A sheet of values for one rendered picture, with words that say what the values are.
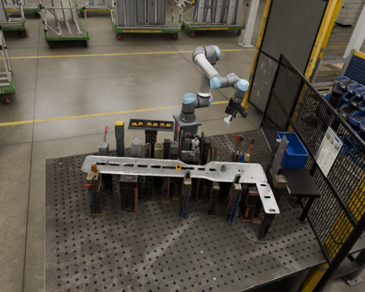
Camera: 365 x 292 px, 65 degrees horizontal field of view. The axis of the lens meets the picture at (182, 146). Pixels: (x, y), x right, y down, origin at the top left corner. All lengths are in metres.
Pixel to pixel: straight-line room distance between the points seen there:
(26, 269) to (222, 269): 1.73
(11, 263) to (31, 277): 0.25
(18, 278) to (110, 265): 1.14
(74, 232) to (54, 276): 0.32
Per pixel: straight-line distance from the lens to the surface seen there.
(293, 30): 4.44
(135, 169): 2.17
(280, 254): 2.24
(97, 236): 2.16
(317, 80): 4.52
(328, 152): 2.22
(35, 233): 3.22
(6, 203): 3.61
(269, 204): 2.08
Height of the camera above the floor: 2.41
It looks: 36 degrees down
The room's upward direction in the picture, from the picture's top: 6 degrees clockwise
